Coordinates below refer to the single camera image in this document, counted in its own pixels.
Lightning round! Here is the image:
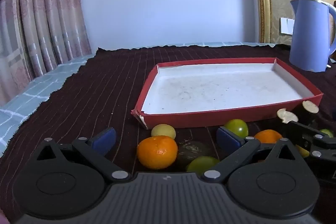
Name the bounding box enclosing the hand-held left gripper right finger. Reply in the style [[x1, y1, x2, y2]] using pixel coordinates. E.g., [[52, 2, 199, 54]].
[[202, 126, 298, 184]]

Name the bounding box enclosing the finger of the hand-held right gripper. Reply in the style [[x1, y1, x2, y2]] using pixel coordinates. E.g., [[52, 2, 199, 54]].
[[282, 121, 336, 159]]

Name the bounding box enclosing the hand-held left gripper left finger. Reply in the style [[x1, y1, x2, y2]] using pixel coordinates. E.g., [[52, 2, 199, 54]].
[[35, 127, 132, 184]]

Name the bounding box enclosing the green tomato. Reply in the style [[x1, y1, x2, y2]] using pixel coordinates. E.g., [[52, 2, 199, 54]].
[[223, 119, 249, 138], [186, 156, 220, 173]]

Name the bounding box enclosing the dark eggplant piece gripped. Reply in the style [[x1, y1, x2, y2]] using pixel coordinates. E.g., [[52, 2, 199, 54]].
[[293, 101, 320, 125]]

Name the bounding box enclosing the dark eggplant piece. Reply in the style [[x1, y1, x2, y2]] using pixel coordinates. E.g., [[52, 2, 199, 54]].
[[277, 108, 299, 125]]

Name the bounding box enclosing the orange mandarin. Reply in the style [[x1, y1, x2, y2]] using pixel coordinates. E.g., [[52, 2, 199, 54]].
[[136, 135, 178, 170], [253, 130, 283, 144]]

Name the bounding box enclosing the red cardboard tray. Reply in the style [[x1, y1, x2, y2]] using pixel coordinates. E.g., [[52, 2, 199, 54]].
[[131, 57, 323, 130]]

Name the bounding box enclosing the dark striped cloth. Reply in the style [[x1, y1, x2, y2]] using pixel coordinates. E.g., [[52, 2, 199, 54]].
[[0, 44, 336, 224]]

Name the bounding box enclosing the blue electric kettle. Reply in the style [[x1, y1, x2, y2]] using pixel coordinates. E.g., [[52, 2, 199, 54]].
[[289, 0, 336, 73]]

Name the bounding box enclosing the pink patterned curtain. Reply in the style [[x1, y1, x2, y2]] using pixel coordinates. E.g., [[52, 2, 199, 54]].
[[0, 0, 92, 106]]

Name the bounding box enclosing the white wall switch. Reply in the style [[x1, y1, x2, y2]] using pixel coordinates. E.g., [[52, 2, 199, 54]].
[[280, 17, 294, 35]]

